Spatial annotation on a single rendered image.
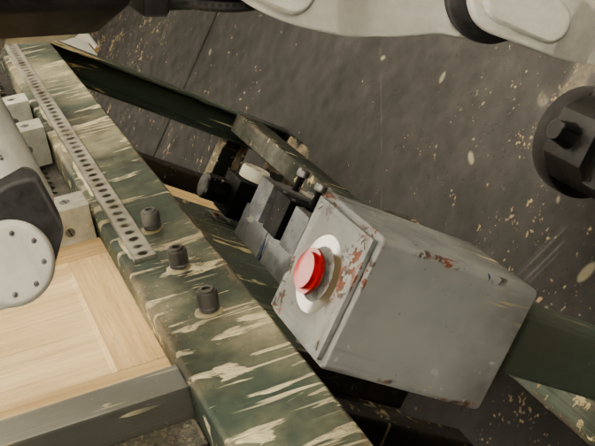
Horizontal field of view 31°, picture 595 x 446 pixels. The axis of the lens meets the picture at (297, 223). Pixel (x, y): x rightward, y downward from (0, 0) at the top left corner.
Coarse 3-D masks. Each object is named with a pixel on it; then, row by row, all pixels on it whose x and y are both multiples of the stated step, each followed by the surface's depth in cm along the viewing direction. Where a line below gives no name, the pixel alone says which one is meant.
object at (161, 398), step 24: (120, 384) 112; (144, 384) 112; (168, 384) 111; (48, 408) 110; (72, 408) 110; (96, 408) 109; (120, 408) 108; (144, 408) 109; (168, 408) 110; (192, 408) 112; (0, 432) 107; (24, 432) 107; (48, 432) 106; (72, 432) 107; (96, 432) 108; (120, 432) 109; (144, 432) 110
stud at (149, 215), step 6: (144, 210) 144; (150, 210) 145; (156, 210) 145; (144, 216) 144; (150, 216) 144; (156, 216) 144; (144, 222) 144; (150, 222) 144; (156, 222) 144; (144, 228) 145; (150, 228) 144; (156, 228) 145
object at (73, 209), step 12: (60, 204) 152; (72, 204) 152; (84, 204) 151; (60, 216) 150; (72, 216) 151; (84, 216) 151; (72, 228) 151; (84, 228) 152; (72, 240) 152; (84, 240) 153
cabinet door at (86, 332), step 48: (96, 240) 152; (48, 288) 141; (96, 288) 138; (0, 336) 131; (48, 336) 129; (96, 336) 127; (144, 336) 125; (0, 384) 120; (48, 384) 119; (96, 384) 117
